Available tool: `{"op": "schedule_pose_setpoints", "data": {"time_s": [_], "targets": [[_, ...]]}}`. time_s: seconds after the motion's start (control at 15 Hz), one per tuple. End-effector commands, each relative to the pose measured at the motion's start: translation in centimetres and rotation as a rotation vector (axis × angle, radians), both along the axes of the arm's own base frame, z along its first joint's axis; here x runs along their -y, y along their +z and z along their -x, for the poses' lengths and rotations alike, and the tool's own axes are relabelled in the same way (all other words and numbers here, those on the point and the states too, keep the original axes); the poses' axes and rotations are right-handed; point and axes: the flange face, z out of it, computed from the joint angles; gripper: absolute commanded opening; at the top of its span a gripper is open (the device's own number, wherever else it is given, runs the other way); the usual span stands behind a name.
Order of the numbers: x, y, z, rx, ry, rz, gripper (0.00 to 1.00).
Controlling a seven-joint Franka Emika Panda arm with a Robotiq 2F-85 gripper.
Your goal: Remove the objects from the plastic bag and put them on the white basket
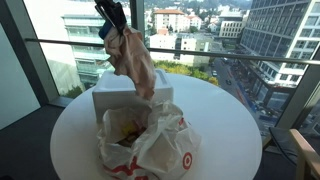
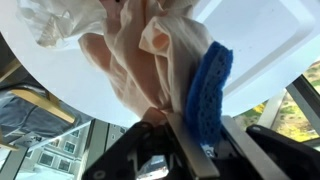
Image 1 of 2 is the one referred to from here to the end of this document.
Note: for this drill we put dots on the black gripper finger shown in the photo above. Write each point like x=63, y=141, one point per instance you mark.
x=104, y=15
x=118, y=16

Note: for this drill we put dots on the white red plastic bag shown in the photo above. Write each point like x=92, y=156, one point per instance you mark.
x=163, y=146

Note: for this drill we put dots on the metal window railing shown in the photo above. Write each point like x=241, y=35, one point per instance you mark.
x=216, y=55

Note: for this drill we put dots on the yellow small object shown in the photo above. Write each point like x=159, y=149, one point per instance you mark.
x=128, y=128

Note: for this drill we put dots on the wooden chair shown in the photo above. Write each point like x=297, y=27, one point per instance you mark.
x=305, y=153

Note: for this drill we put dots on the dark slanted window frame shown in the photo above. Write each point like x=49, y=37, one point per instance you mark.
x=30, y=66

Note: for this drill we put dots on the light grey window post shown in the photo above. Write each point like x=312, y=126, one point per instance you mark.
x=300, y=100

